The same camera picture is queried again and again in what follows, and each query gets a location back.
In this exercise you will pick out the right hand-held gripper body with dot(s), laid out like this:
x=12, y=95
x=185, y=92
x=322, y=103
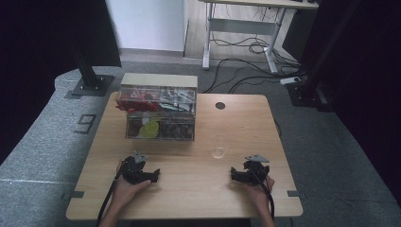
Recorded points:
x=257, y=171

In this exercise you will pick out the person's right hand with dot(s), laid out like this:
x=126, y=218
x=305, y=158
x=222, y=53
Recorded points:
x=260, y=192

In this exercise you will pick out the white panel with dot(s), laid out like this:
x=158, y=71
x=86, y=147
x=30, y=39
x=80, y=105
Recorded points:
x=148, y=23

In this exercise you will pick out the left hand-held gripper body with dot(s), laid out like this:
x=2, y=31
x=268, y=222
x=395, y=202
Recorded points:
x=134, y=173

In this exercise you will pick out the pile of tea bags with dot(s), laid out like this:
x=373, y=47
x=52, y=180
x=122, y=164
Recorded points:
x=176, y=129

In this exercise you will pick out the dark curtain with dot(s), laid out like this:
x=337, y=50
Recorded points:
x=372, y=78
x=38, y=47

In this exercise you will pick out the pile of silver packets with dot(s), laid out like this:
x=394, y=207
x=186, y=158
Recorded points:
x=176, y=97

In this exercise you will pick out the black metal stand with base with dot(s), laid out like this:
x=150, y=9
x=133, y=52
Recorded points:
x=91, y=82
x=307, y=90

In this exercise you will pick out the clear glass cup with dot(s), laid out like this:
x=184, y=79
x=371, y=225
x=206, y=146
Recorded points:
x=219, y=150

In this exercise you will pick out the clear drawer with capsules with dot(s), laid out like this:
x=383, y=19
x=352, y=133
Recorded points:
x=160, y=138

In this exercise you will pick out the clear drawer with red packets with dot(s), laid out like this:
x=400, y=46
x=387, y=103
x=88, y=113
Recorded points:
x=176, y=108

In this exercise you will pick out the green coffee capsule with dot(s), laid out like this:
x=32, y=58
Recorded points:
x=148, y=131
x=154, y=125

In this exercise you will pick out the person's left hand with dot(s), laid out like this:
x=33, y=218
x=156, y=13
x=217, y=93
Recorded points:
x=124, y=190

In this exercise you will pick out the clear organizer with wooden top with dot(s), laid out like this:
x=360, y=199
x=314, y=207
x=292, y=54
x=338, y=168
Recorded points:
x=157, y=80

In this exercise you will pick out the brown coffee capsule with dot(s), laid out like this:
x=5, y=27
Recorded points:
x=134, y=123
x=134, y=131

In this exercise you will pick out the grey tape strip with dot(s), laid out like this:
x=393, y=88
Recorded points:
x=293, y=193
x=77, y=194

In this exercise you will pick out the pile of red packets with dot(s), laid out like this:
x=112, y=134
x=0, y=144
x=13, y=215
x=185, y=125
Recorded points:
x=137, y=101

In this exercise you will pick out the black table grommet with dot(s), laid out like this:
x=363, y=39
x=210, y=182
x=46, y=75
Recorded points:
x=220, y=105

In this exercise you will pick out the white power strip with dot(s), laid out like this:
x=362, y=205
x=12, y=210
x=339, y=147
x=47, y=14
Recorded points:
x=290, y=80

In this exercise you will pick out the black tape floor marking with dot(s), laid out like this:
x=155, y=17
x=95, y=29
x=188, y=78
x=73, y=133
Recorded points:
x=85, y=123

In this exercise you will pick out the white desk with metal legs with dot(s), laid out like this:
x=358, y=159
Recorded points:
x=242, y=26

